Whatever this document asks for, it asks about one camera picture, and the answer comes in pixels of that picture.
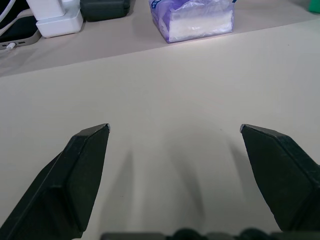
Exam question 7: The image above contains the green object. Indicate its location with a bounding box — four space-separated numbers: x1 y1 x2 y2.
308 0 320 14

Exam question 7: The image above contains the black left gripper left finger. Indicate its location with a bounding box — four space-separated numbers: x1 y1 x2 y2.
0 123 111 240

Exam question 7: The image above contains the smartphone with silver frame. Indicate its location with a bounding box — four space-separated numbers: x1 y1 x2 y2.
0 15 43 52

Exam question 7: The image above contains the white charging cable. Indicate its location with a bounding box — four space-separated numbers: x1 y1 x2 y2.
0 0 17 52

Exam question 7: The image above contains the purple tissue pack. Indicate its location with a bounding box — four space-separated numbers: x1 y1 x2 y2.
148 0 235 44

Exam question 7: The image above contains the white power adapter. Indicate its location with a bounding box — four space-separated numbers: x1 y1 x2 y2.
26 0 81 21
35 9 84 39

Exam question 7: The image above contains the black hard case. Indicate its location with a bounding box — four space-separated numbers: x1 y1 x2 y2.
79 0 131 23

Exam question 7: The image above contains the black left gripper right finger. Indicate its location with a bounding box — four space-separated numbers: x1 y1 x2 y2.
239 123 320 233

